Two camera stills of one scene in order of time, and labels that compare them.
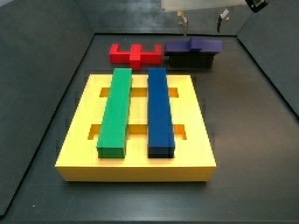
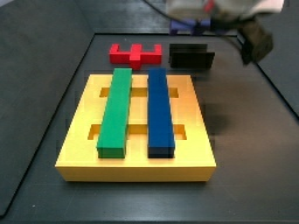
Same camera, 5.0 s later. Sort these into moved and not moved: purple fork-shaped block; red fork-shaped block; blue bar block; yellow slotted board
Moved: purple fork-shaped block
Not moved: blue bar block; red fork-shaped block; yellow slotted board
